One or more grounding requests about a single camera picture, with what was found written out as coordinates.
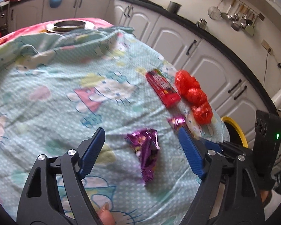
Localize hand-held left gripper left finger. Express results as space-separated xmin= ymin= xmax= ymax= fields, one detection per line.
xmin=17 ymin=127 xmax=106 ymax=225

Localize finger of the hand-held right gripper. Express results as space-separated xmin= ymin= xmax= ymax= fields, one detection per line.
xmin=200 ymin=138 xmax=228 ymax=155

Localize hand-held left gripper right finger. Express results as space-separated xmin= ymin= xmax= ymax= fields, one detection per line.
xmin=177 ymin=126 xmax=265 ymax=225

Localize yellow trash bin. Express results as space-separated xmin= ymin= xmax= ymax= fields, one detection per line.
xmin=221 ymin=116 xmax=249 ymax=149

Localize large purple foil wrapper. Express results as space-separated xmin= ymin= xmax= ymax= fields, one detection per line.
xmin=125 ymin=128 xmax=161 ymax=188

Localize person's left hand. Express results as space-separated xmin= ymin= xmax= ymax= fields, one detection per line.
xmin=96 ymin=202 xmax=117 ymax=225

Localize small pink foil wrapper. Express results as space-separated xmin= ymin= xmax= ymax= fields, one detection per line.
xmin=167 ymin=114 xmax=186 ymax=131

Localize white plastic container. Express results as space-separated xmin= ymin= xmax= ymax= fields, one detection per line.
xmin=272 ymin=88 xmax=281 ymax=111

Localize light blue printed blanket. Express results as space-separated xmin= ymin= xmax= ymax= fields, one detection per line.
xmin=0 ymin=26 xmax=230 ymax=225

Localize red net bag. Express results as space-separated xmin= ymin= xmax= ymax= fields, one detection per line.
xmin=174 ymin=70 xmax=213 ymax=125

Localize red snack box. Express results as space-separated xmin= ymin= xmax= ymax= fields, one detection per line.
xmin=146 ymin=69 xmax=181 ymax=109

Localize white kitchen cabinets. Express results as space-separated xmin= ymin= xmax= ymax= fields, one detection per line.
xmin=0 ymin=0 xmax=272 ymax=146

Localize black countertop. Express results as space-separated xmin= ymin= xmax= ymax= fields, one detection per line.
xmin=0 ymin=0 xmax=280 ymax=113

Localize row of hanging metal utensils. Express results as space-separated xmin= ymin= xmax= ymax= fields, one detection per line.
xmin=221 ymin=0 xmax=261 ymax=37

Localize small metal canister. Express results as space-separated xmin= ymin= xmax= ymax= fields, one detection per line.
xmin=197 ymin=18 xmax=208 ymax=30

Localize metal basin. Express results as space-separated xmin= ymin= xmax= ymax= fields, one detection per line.
xmin=46 ymin=19 xmax=94 ymax=32

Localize metal mesh strainer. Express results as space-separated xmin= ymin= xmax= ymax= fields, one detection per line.
xmin=208 ymin=0 xmax=226 ymax=20

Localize pink blanket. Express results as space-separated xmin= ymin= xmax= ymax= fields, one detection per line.
xmin=0 ymin=14 xmax=113 ymax=50

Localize metal cup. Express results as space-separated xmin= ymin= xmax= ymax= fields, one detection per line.
xmin=167 ymin=1 xmax=182 ymax=14

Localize blue hanging object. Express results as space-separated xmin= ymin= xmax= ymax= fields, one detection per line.
xmin=49 ymin=0 xmax=66 ymax=8

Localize thin power cable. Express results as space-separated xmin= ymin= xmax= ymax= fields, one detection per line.
xmin=263 ymin=52 xmax=272 ymax=85

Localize wall socket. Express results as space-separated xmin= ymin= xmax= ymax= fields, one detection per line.
xmin=261 ymin=40 xmax=274 ymax=53

